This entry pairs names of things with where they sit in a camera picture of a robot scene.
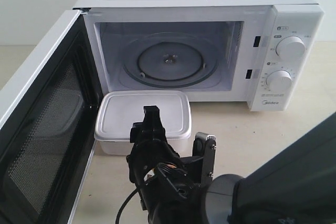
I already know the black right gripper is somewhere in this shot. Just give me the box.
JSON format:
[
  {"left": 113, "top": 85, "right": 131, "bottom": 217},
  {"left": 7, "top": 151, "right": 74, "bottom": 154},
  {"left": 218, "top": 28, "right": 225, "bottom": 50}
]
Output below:
[{"left": 127, "top": 105, "right": 207, "bottom": 223}]

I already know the white plastic lidded container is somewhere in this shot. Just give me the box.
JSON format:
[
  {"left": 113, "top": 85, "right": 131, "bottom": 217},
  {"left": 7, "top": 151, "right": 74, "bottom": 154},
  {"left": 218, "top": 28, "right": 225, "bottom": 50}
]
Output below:
[{"left": 94, "top": 90, "right": 192, "bottom": 156}]

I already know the white microwave door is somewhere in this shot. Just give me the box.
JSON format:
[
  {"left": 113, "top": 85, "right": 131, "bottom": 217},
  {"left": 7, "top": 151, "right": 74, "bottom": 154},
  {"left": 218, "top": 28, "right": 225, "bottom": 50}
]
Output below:
[{"left": 1, "top": 9, "right": 103, "bottom": 223}]

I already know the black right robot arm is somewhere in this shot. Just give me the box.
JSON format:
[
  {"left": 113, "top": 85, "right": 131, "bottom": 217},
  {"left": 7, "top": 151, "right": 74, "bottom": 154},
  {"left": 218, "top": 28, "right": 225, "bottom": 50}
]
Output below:
[{"left": 127, "top": 105, "right": 335, "bottom": 223}]

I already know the glass microwave turntable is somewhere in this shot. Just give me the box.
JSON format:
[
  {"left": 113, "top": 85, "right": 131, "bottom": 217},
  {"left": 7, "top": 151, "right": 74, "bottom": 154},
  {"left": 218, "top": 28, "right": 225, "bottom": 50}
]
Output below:
[{"left": 122, "top": 32, "right": 219, "bottom": 89}]

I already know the white microwave oven body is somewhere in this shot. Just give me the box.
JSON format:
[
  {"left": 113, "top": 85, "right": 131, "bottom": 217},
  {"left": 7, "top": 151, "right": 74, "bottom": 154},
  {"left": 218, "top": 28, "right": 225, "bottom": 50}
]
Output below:
[{"left": 75, "top": 0, "right": 323, "bottom": 111}]

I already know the lower white control knob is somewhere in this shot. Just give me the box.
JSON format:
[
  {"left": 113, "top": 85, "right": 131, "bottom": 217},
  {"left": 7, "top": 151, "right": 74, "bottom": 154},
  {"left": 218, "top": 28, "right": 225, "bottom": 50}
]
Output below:
[{"left": 266, "top": 70, "right": 292, "bottom": 92}]

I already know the white control knob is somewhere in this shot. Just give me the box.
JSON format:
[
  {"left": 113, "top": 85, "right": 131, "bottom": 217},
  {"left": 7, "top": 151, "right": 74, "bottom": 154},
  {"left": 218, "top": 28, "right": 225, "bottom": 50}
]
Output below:
[
  {"left": 276, "top": 36, "right": 306, "bottom": 61},
  {"left": 266, "top": 70, "right": 292, "bottom": 92}
]

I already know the upper white control knob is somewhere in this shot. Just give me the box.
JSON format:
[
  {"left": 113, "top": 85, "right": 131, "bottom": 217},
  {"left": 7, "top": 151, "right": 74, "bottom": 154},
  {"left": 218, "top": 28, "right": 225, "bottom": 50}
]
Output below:
[{"left": 276, "top": 36, "right": 306, "bottom": 61}]

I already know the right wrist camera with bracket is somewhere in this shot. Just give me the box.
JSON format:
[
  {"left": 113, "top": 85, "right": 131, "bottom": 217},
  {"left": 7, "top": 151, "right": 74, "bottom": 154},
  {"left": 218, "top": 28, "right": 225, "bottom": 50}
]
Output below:
[{"left": 182, "top": 132, "right": 217, "bottom": 187}]

